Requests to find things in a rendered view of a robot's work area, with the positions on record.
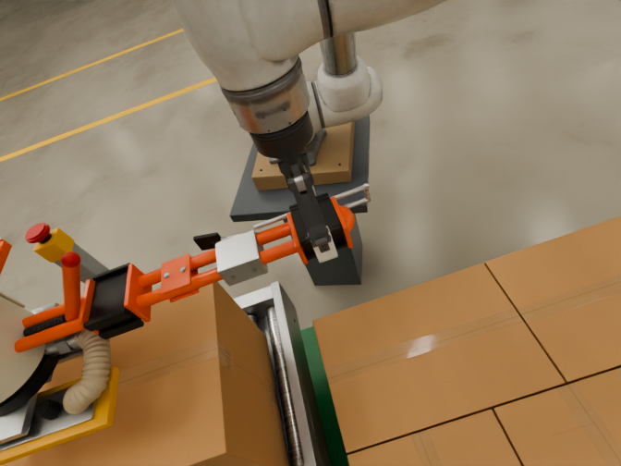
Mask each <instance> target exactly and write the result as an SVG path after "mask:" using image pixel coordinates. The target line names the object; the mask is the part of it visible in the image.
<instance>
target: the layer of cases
mask: <svg viewBox="0 0 621 466"><path fill-rule="evenodd" d="M312 323H313V327H314V331H315V335H316V338H317V342H318V346H319V350H320V353H321V356H322V360H323V367H324V370H325V374H326V378H327V382H328V385H329V388H330V392H331V396H332V400H333V403H334V407H335V414H336V417H337V420H338V424H339V428H340V432H341V436H342V439H343V443H344V447H345V450H346V453H347V454H348V455H347V460H348V464H349V466H621V216H619V217H616V218H613V219H610V220H607V221H604V222H601V223H599V224H596V225H593V226H590V227H585V228H583V229H581V230H578V231H575V232H572V233H569V234H566V235H564V236H561V237H558V238H555V239H550V240H547V241H545V242H542V243H539V244H537V245H534V246H531V247H528V248H526V249H523V250H520V251H515V252H512V253H509V254H507V255H504V256H501V257H498V258H495V259H492V260H491V261H488V262H485V264H484V263H482V264H477V265H474V266H471V267H469V268H466V269H463V270H460V271H457V272H455V273H452V274H449V275H446V276H442V277H439V278H436V279H434V280H431V281H428V282H425V283H422V284H419V285H417V286H414V287H411V288H406V289H403V290H400V291H398V292H396V293H393V294H390V295H387V296H384V297H381V298H379V299H376V300H371V301H368V302H365V303H362V304H360V305H357V306H354V307H352V308H349V309H346V310H344V311H341V312H338V313H333V314H330V315H327V316H324V317H322V318H319V319H316V320H313V321H312Z"/></svg>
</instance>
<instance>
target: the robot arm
mask: <svg viewBox="0 0 621 466"><path fill-rule="evenodd" d="M170 1H171V3H172V5H173V8H174V10H175V11H176V14H177V17H178V20H179V22H180V24H181V26H182V28H183V30H184V32H185V33H186V35H187V37H188V39H189V41H190V43H191V45H192V47H193V48H194V50H195V52H196V53H197V55H198V56H199V58H200V60H201V62H202V63H203V64H204V65H205V66H206V67H207V68H208V69H210V70H211V72H212V73H213V75H214V76H215V78H216V80H217V81H218V83H219V85H220V88H221V91H222V93H223V95H224V97H225V98H226V100H227V101H228V103H229V105H230V108H231V109H232V111H233V114H234V115H236V117H237V121H238V123H239V126H240V127H241V128H242V129H244V130H246V131H247V132H249V133H250V136H251V138H252V140H253V142H254V144H255V146H256V149H257V150H258V152H259V153H260V154H262V155H263V156H265V157H269V158H268V160H269V163H270V164H278V166H279V169H280V172H281V173H282V174H283V175H284V176H285V179H286V184H287V186H288V188H289V190H290V191H291V192H293V194H294V197H295V199H296V202H297V205H298V208H299V211H300V213H301V216H302V219H303V221H304V224H305V227H306V228H307V231H308V237H306V238H305V240H306V242H308V241H310V244H311V246H312V247H313V249H314V251H315V253H316V256H317V258H318V260H319V263H323V262H325V261H328V260H331V259H334V258H336V257H337V256H338V254H337V251H336V248H335V245H334V242H333V239H332V236H331V233H330V230H329V227H328V226H326V225H325V223H324V220H323V216H322V213H321V210H320V207H319V204H318V202H317V200H316V197H315V196H317V195H316V192H315V189H314V187H313V184H314V180H313V177H312V174H311V170H310V168H309V166H315V165H316V157H317V154H318V152H319V149H320V147H321V144H322V141H323V138H324V137H325V135H326V130H325V128H330V127H335V126H339V125H343V124H346V123H349V122H353V121H356V120H359V119H361V118H364V117H366V116H367V115H369V114H371V113H372V112H373V111H375V110H376V109H377V108H378V107H379V106H380V104H381V102H382V101H383V98H384V86H383V82H382V78H381V76H380V75H379V74H378V72H377V71H376V70H375V69H373V68H372V67H366V64H365V62H364V61H363V59H362V58H360V57H359V56H358V55H357V49H356V36H355V32H359V31H367V30H370V29H374V28H378V27H382V26H384V25H387V24H390V23H393V22H396V21H399V20H401V19H404V18H408V17H411V16H414V15H416V14H419V13H420V12H423V11H425V10H428V9H430V8H433V7H435V6H438V5H440V4H442V3H443V2H445V1H447V0H170ZM316 43H320V46H321V52H322V58H323V62H322V64H321V65H320V67H319V69H318V77H317V80H315V81H312V82H310V81H306V80H305V77H304V73H303V70H302V63H301V60H300V57H299V54H300V53H302V52H303V51H305V50H306V49H308V48H310V47H311V46H313V45H315V44H316Z"/></svg>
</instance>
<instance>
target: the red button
mask: <svg viewBox="0 0 621 466"><path fill-rule="evenodd" d="M49 232H50V226H49V225H47V224H46V223H39V224H36V225H34V226H33V227H31V228H30V229H29V230H28V231H27V233H26V235H25V240H26V241H27V242H28V243H37V242H39V243H40V244H44V243H46V242H47V241H48V240H49V239H50V238H51V237H52V234H51V233H49Z"/></svg>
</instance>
